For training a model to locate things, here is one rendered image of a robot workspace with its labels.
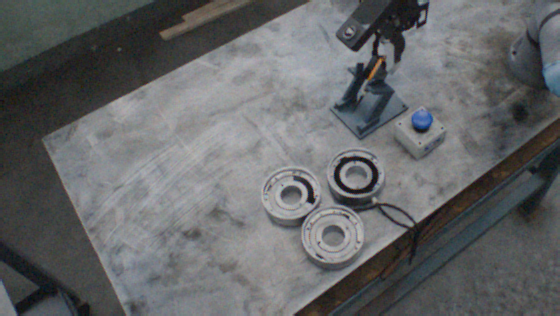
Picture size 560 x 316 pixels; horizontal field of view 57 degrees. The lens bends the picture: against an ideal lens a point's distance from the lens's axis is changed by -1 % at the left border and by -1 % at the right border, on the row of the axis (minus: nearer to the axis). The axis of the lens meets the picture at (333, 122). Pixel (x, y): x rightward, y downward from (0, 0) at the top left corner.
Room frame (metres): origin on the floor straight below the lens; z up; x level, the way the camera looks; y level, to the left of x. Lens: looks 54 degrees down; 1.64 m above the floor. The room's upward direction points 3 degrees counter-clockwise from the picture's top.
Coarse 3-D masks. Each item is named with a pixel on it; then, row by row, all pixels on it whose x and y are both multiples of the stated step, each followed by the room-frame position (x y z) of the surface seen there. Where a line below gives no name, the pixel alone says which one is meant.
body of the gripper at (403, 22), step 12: (408, 0) 0.68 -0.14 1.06; (420, 0) 0.68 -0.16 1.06; (396, 12) 0.65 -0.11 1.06; (408, 12) 0.65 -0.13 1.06; (420, 12) 0.67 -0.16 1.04; (384, 24) 0.65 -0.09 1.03; (396, 24) 0.64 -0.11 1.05; (408, 24) 0.67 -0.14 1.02; (420, 24) 0.67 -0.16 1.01; (384, 36) 0.65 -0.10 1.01
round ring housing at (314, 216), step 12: (336, 204) 0.42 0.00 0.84; (312, 216) 0.40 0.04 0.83; (324, 216) 0.40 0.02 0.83; (348, 216) 0.40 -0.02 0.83; (324, 228) 0.38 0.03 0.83; (336, 228) 0.38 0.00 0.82; (360, 228) 0.38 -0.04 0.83; (348, 240) 0.36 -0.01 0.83; (360, 240) 0.35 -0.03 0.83; (312, 252) 0.34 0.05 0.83; (324, 264) 0.32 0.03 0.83; (336, 264) 0.31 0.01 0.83; (348, 264) 0.32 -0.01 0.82
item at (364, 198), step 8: (344, 152) 0.53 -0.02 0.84; (352, 152) 0.53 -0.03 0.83; (360, 152) 0.53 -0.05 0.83; (368, 152) 0.52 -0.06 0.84; (336, 160) 0.51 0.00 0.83; (376, 160) 0.51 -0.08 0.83; (328, 168) 0.49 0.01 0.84; (344, 168) 0.50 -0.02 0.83; (352, 168) 0.50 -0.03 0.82; (360, 168) 0.50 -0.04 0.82; (368, 168) 0.49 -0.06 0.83; (384, 168) 0.48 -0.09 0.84; (328, 176) 0.47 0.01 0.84; (344, 176) 0.48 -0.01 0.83; (368, 176) 0.48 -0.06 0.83; (384, 176) 0.47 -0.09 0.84; (344, 184) 0.46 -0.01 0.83; (352, 184) 0.46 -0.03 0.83; (360, 184) 0.46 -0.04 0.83; (376, 184) 0.46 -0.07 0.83; (336, 192) 0.44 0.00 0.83; (344, 192) 0.45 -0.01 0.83; (376, 192) 0.44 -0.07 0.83; (344, 200) 0.43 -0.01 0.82; (352, 200) 0.43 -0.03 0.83; (360, 200) 0.43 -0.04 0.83; (368, 200) 0.43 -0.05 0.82
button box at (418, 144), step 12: (420, 108) 0.61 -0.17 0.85; (408, 120) 0.59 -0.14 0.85; (396, 132) 0.57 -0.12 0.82; (408, 132) 0.56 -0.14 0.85; (420, 132) 0.56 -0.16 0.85; (432, 132) 0.55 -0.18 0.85; (444, 132) 0.56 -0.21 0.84; (408, 144) 0.55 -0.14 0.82; (420, 144) 0.53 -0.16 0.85; (432, 144) 0.54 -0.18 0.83; (420, 156) 0.53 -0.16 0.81
